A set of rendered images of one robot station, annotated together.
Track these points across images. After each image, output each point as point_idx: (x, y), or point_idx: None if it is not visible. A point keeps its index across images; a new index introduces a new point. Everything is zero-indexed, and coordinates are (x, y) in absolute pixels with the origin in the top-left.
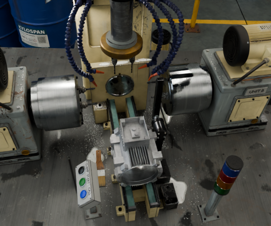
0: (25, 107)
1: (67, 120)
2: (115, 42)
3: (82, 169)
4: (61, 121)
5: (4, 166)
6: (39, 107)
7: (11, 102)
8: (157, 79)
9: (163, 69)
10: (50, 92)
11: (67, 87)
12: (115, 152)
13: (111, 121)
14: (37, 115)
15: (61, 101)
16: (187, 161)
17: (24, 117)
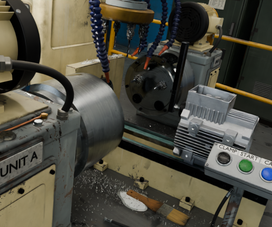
0: None
1: (114, 132)
2: (134, 1)
3: (226, 154)
4: (108, 136)
5: None
6: (81, 115)
7: (49, 106)
8: (184, 42)
9: (172, 38)
10: (79, 89)
11: (91, 79)
12: (214, 131)
13: (126, 139)
14: (78, 134)
15: (101, 98)
16: None
17: (77, 132)
